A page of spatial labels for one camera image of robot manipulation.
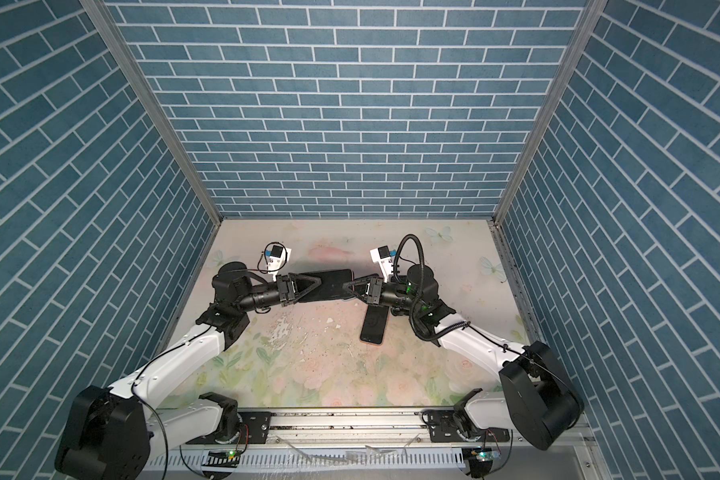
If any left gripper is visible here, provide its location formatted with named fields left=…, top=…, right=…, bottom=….
left=235, top=276, right=319, bottom=316

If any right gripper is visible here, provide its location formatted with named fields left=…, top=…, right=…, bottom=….
left=345, top=277, right=424, bottom=315

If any pink phone case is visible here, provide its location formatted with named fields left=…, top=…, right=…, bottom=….
left=359, top=305, right=389, bottom=345

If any black phone case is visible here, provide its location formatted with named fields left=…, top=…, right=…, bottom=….
left=300, top=269, right=354, bottom=303

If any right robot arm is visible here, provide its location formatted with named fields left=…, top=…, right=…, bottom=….
left=342, top=265, right=584, bottom=450

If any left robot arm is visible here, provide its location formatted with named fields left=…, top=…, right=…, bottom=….
left=54, top=262, right=323, bottom=479

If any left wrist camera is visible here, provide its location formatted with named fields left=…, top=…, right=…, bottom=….
left=257, top=241, right=291, bottom=275

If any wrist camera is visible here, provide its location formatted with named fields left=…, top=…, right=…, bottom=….
left=370, top=245, right=394, bottom=282
left=257, top=241, right=291, bottom=275

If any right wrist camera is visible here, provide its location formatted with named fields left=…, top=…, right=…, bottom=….
left=370, top=245, right=394, bottom=282

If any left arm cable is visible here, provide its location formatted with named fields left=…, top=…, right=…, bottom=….
left=128, top=241, right=289, bottom=480

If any aluminium front rail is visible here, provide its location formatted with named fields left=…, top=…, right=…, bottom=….
left=137, top=405, right=595, bottom=451

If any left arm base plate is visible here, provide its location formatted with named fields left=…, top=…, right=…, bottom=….
left=188, top=411, right=273, bottom=446

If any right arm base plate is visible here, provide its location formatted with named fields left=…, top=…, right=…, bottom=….
left=420, top=409, right=510, bottom=444

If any white slotted cable duct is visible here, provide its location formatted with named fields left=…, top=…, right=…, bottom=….
left=144, top=446, right=466, bottom=473

